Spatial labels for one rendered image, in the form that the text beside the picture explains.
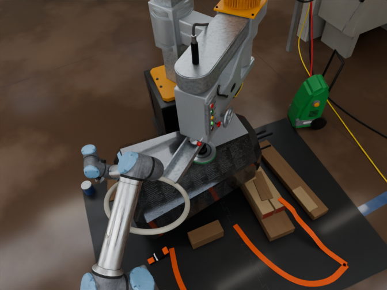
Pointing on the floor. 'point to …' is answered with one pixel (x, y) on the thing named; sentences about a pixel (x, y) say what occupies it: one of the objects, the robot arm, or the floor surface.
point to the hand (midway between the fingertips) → (102, 178)
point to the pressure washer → (312, 100)
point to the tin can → (87, 187)
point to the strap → (274, 264)
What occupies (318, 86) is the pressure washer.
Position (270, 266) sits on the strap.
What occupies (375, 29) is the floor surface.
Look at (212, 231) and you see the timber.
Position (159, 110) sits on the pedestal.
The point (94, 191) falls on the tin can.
